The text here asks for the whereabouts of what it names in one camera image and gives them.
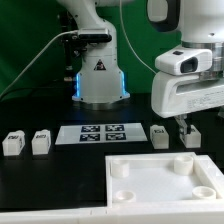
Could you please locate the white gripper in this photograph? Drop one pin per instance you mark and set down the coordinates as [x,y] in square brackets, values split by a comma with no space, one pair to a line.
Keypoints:
[177,95]

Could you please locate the white square tabletop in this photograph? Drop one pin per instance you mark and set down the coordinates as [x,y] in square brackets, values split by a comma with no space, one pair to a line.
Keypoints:
[154,178]

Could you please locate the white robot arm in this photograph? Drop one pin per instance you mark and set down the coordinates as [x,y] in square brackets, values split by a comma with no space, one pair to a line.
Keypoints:
[201,23]

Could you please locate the white sheet with markers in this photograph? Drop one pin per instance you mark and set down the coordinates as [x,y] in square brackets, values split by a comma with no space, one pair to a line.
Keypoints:
[100,133]

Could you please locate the white front ledge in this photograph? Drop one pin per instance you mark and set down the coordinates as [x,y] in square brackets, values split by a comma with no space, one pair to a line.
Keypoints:
[191,212]

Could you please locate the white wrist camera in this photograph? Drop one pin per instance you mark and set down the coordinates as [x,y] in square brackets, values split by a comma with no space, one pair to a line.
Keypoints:
[180,61]

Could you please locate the black camera on stand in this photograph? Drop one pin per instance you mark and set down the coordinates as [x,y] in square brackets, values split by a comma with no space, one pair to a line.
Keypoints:
[76,44]

